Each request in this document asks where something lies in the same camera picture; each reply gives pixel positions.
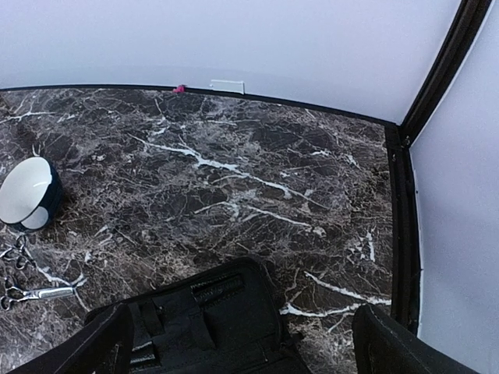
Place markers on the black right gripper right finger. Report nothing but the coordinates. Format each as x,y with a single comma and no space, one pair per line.
382,345

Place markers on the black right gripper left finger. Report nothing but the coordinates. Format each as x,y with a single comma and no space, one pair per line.
103,346

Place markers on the silver straight scissors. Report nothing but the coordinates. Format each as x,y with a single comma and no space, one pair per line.
14,294

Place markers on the silver thinning shears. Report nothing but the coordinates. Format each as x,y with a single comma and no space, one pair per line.
17,255

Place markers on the black zippered tool case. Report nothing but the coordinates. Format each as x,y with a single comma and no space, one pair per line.
223,320

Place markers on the white and navy bowl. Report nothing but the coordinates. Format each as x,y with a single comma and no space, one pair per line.
31,195

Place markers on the small pink object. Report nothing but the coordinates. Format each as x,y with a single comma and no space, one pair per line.
179,89

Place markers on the black right corner post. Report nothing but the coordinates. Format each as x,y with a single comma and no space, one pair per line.
406,265

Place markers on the white wall clip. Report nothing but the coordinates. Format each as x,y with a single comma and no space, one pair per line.
228,86

